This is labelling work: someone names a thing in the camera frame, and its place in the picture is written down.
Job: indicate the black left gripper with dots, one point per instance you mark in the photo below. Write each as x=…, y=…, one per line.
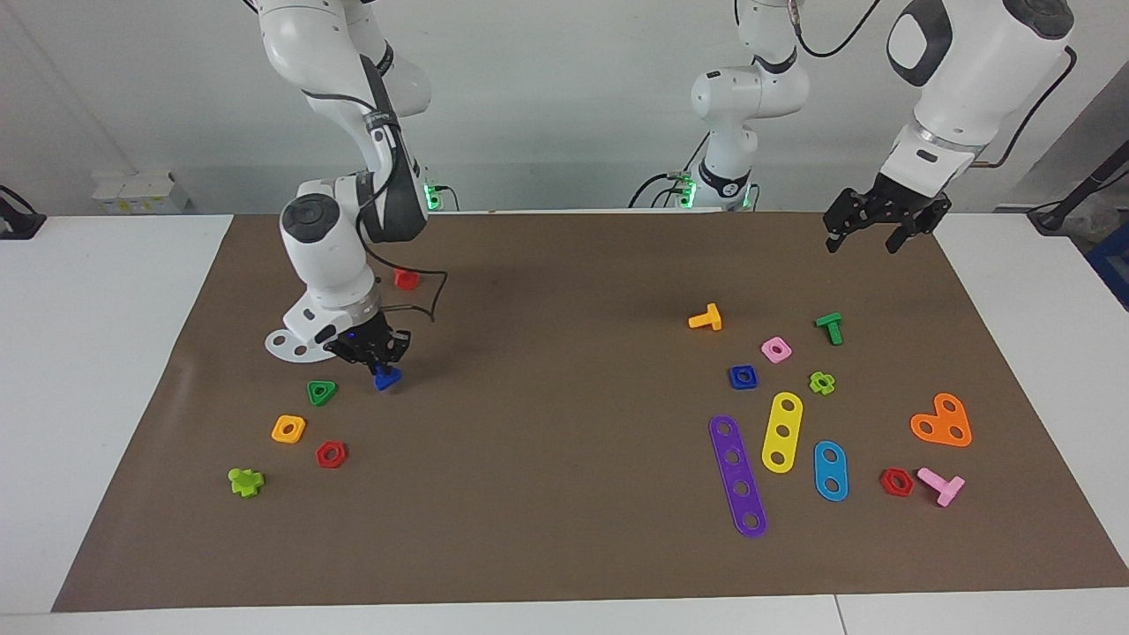
x=886, y=207

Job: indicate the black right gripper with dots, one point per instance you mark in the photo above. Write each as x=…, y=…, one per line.
x=362, y=342

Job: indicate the blue triangle-head plastic screw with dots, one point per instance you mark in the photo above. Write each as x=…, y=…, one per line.
x=386, y=380

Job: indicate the blue square plastic nut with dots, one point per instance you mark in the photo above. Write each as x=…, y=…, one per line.
x=734, y=371

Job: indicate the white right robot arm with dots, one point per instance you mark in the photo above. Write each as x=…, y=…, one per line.
x=326, y=247

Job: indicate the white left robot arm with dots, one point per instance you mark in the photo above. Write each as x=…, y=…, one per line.
x=961, y=70

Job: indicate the green triangle plastic nut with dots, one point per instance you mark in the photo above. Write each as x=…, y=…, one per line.
x=329, y=386

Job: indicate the red plastic screw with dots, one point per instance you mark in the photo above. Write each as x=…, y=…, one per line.
x=406, y=280

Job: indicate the green plastic screw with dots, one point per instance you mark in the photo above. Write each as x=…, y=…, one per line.
x=833, y=328

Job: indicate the white curved perforated plate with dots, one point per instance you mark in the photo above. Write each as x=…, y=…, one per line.
x=290, y=345

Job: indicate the red hexagon plastic nut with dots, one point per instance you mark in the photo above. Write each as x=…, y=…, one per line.
x=341, y=454
x=885, y=481

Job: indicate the orange square plastic nut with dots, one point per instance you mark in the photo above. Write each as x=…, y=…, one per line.
x=277, y=435

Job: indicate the pink square plastic nut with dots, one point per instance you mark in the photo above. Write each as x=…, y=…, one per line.
x=766, y=346

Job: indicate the lime cross plastic nut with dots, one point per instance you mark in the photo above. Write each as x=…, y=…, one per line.
x=830, y=385

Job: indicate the orange plastic screw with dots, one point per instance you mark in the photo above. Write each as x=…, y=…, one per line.
x=706, y=321

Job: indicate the lime cross-head plastic screw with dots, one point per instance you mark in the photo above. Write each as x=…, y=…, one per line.
x=245, y=482

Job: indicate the orange heart-shaped plastic plate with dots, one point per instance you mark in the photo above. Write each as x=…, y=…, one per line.
x=942, y=422

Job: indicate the yellow three-hole plastic plate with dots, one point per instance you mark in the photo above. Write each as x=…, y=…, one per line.
x=783, y=419

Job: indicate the brown table mat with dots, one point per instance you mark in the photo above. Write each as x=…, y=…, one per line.
x=564, y=494

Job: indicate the blue two-hole plastic plate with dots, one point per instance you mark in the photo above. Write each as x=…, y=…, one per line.
x=830, y=471

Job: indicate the blue crate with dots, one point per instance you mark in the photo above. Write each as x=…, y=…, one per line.
x=1111, y=265

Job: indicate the pink plastic screw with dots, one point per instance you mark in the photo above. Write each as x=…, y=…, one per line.
x=948, y=488

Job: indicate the purple four-hole plastic plate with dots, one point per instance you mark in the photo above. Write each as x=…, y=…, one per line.
x=736, y=473

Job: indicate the white power boxes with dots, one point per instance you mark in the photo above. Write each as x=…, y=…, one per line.
x=132, y=190

